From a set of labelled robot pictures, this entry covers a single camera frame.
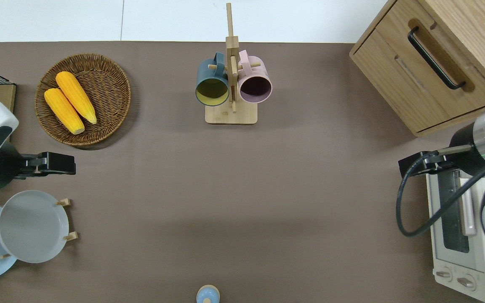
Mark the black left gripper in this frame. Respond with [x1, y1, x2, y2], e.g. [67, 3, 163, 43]
[15, 152, 76, 179]

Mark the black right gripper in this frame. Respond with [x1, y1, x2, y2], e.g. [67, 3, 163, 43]
[398, 151, 462, 178]

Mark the gray plate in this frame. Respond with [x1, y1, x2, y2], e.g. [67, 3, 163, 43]
[0, 190, 69, 264]

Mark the wooden plate rack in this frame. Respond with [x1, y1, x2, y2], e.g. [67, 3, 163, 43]
[0, 198, 79, 259]

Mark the yellow corn cob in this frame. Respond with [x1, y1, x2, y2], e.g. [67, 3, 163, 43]
[44, 88, 85, 135]
[55, 71, 97, 125]

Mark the brown wicker basket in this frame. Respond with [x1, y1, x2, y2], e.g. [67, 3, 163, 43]
[35, 53, 132, 146]

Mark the white toaster oven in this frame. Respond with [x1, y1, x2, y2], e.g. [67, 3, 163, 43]
[426, 168, 485, 303]

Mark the wooden cabinet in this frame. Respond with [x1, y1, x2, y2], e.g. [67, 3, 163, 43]
[349, 0, 485, 137]

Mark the dark blue mug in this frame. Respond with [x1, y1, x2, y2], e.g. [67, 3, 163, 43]
[195, 52, 230, 106]

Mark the wooden mug tree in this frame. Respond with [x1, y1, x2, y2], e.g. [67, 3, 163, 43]
[205, 3, 258, 125]

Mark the blue call bell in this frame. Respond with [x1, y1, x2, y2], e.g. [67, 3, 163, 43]
[196, 285, 220, 303]

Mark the pink mug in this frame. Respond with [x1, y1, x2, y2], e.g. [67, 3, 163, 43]
[237, 50, 273, 104]

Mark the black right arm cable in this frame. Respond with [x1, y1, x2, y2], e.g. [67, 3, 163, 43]
[396, 145, 485, 237]

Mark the black cabinet handle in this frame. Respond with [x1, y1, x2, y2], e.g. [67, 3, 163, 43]
[408, 27, 466, 90]

